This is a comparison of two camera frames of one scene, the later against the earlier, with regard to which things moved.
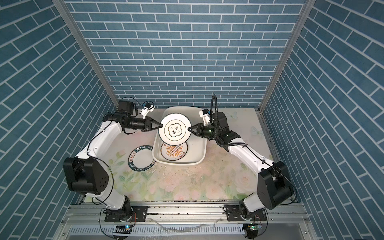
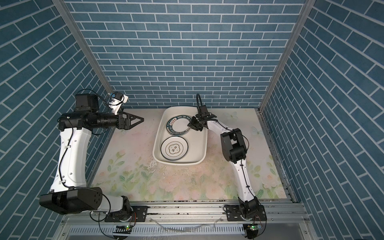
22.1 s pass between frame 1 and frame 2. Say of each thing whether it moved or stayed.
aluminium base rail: stayed
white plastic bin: stayed
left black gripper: moved
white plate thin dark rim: moved
